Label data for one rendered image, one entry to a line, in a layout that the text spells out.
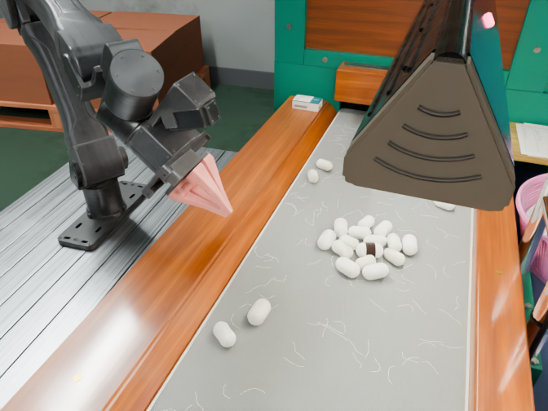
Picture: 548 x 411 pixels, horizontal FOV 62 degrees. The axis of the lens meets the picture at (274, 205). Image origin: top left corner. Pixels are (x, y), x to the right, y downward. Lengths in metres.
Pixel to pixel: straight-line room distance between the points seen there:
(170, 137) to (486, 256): 0.44
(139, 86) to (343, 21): 0.61
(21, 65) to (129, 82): 2.42
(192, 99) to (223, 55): 2.87
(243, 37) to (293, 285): 2.79
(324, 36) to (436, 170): 0.85
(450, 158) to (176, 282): 0.43
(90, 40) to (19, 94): 2.40
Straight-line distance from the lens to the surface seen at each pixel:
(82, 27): 0.65
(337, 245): 0.64
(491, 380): 0.53
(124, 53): 0.54
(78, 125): 0.80
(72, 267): 0.80
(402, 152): 0.22
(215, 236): 0.65
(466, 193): 0.23
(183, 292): 0.57
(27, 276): 0.81
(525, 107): 1.06
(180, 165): 0.55
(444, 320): 0.60
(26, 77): 2.94
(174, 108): 0.53
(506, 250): 0.69
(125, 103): 0.53
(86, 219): 0.88
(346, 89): 1.00
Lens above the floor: 1.17
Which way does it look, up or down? 35 degrees down
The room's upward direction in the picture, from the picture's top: straight up
